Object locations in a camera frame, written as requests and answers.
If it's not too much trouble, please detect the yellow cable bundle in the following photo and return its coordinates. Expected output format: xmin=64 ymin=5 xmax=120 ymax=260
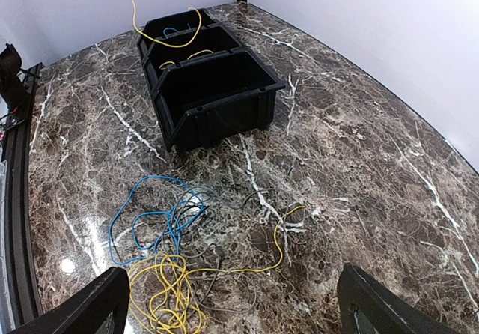
xmin=126 ymin=204 xmax=307 ymax=334

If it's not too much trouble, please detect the grey cable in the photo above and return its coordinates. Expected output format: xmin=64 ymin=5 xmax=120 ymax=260
xmin=156 ymin=186 xmax=285 ymax=312

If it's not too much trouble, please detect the black front rail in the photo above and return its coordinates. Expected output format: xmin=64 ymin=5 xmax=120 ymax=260
xmin=1 ymin=63 xmax=43 ymax=333

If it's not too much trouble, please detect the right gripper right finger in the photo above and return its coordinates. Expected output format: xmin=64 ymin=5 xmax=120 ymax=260
xmin=337 ymin=263 xmax=453 ymax=333

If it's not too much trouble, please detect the blue cable bundle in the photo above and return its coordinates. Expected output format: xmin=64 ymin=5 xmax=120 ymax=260
xmin=108 ymin=174 xmax=209 ymax=267

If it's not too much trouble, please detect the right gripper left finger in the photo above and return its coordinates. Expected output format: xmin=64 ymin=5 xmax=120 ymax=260
xmin=12 ymin=267 xmax=130 ymax=333

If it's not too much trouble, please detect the black three-compartment bin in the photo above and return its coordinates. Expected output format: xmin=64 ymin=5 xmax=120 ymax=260
xmin=137 ymin=9 xmax=285 ymax=151

